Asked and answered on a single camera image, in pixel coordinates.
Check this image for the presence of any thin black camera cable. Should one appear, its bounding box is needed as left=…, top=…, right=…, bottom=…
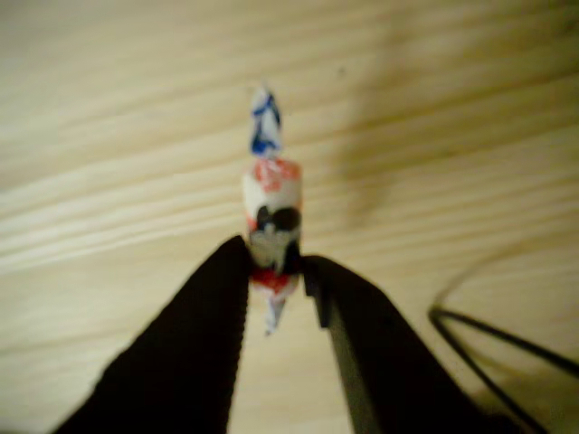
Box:
left=428, top=270, right=579, bottom=434

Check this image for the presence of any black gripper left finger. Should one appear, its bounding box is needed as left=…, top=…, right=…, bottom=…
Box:
left=53, top=233, right=252, bottom=434

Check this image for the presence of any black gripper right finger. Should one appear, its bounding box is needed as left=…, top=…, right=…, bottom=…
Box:
left=299, top=255, right=513, bottom=434

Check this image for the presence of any red white candy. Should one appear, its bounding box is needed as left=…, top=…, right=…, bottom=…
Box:
left=242, top=80, right=304, bottom=338

